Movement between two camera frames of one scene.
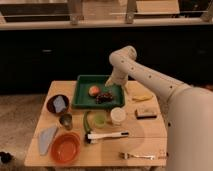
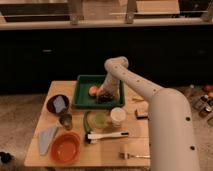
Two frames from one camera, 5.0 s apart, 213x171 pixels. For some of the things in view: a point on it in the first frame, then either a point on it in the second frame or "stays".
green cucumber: (86, 126) stays
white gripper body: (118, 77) to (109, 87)
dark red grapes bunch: (103, 97) stays
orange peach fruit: (94, 91) stays
